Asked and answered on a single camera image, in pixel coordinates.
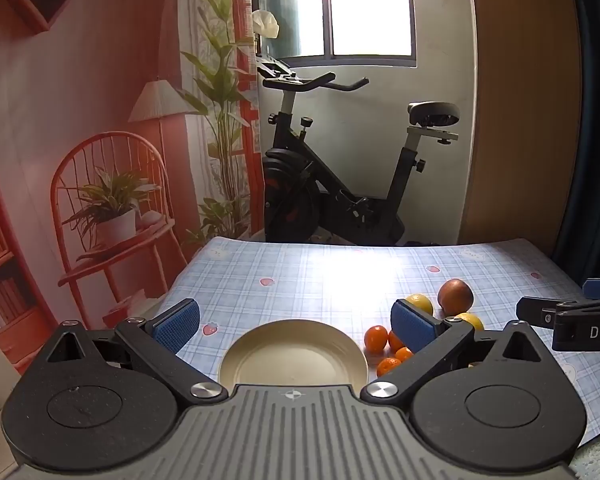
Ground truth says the cream round plate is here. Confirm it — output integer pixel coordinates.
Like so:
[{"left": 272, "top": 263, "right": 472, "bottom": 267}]
[{"left": 218, "top": 319, "right": 369, "bottom": 388}]

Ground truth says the wooden wardrobe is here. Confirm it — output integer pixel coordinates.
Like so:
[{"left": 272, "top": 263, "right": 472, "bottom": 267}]
[{"left": 459, "top": 0, "right": 583, "bottom": 261}]

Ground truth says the blue plaid tablecloth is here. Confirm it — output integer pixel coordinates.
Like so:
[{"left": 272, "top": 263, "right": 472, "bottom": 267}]
[{"left": 152, "top": 236, "right": 600, "bottom": 451}]

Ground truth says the dark red apple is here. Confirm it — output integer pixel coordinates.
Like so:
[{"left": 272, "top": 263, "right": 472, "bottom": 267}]
[{"left": 438, "top": 278, "right": 475, "bottom": 313}]

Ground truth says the white bag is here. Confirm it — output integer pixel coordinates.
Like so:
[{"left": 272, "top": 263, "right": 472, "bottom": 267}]
[{"left": 251, "top": 9, "right": 280, "bottom": 38}]

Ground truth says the window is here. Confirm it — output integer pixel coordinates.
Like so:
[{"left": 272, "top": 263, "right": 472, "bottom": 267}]
[{"left": 250, "top": 0, "right": 418, "bottom": 68}]

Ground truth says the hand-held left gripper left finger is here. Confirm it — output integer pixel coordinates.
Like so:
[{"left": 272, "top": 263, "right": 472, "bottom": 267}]
[{"left": 45, "top": 297, "right": 231, "bottom": 406}]

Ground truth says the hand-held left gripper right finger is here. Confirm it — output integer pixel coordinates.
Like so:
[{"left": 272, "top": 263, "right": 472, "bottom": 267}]
[{"left": 361, "top": 298, "right": 546, "bottom": 404}]

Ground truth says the oval yellow lemon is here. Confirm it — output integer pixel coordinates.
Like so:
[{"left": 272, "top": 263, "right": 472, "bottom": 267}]
[{"left": 455, "top": 312, "right": 485, "bottom": 332}]

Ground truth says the round yellow lemon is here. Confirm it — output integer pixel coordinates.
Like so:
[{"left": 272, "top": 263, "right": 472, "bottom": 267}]
[{"left": 405, "top": 293, "right": 435, "bottom": 317}]

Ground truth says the fluffy pale blanket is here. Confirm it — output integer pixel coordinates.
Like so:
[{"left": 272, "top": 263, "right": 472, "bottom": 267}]
[{"left": 572, "top": 432, "right": 600, "bottom": 480}]

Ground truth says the printed wall backdrop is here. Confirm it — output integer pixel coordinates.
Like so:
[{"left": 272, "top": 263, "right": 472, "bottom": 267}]
[{"left": 0, "top": 0, "right": 262, "bottom": 376}]

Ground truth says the black exercise bike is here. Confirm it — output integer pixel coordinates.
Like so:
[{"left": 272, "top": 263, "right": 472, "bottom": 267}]
[{"left": 257, "top": 55, "right": 461, "bottom": 247}]

